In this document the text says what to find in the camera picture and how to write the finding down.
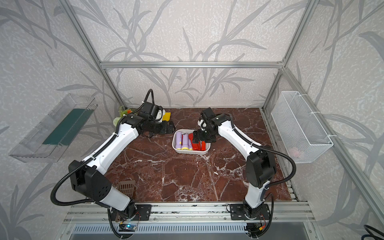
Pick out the purple flashlight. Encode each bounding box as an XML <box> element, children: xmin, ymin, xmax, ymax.
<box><xmin>175</xmin><ymin>132</ymin><xmax>183</xmax><ymax>150</ymax></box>
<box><xmin>182</xmin><ymin>133</ymin><xmax>189</xmax><ymax>151</ymax></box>
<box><xmin>188</xmin><ymin>139</ymin><xmax>193</xmax><ymax>151</ymax></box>

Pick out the white plastic storage box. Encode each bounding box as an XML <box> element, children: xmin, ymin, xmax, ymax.
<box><xmin>172</xmin><ymin>129</ymin><xmax>211</xmax><ymax>155</ymax></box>

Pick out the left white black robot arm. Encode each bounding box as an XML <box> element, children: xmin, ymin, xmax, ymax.
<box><xmin>50</xmin><ymin>89</ymin><xmax>176</xmax><ymax>219</ymax></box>

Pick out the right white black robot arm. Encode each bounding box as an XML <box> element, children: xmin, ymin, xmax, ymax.
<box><xmin>193</xmin><ymin>108</ymin><xmax>297</xmax><ymax>220</ymax></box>

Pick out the yellow toy shovel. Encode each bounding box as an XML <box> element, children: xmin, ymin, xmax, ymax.
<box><xmin>162</xmin><ymin>112</ymin><xmax>171</xmax><ymax>121</ymax></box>

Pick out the potted orange flower plant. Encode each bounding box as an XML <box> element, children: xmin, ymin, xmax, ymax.
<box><xmin>113</xmin><ymin>106</ymin><xmax>135</xmax><ymax>127</ymax></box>

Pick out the pink object in basket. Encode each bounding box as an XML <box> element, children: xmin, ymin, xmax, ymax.
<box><xmin>288</xmin><ymin>147</ymin><xmax>303</xmax><ymax>159</ymax></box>

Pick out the green circuit board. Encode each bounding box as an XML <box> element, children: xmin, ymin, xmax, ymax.
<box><xmin>119</xmin><ymin>223</ymin><xmax>137</xmax><ymax>232</ymax></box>

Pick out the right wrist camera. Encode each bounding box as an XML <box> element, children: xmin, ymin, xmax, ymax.
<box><xmin>198</xmin><ymin>119</ymin><xmax>207</xmax><ymax>130</ymax></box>

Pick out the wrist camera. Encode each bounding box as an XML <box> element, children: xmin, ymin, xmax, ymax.
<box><xmin>139</xmin><ymin>102</ymin><xmax>166</xmax><ymax>122</ymax></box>
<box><xmin>198</xmin><ymin>119</ymin><xmax>207</xmax><ymax>130</ymax></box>

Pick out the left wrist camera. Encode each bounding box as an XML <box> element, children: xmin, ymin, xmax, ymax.
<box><xmin>139</xmin><ymin>102</ymin><xmax>166</xmax><ymax>122</ymax></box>

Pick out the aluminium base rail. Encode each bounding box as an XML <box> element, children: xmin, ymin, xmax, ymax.
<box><xmin>63</xmin><ymin>202</ymin><xmax>315</xmax><ymax>224</ymax></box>

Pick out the white wire mesh basket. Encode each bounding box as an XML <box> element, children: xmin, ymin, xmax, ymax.
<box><xmin>272</xmin><ymin>91</ymin><xmax>334</xmax><ymax>164</ymax></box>

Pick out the clear plastic wall shelf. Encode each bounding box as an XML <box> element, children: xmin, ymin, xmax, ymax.
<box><xmin>9</xmin><ymin>94</ymin><xmax>98</xmax><ymax>163</ymax></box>

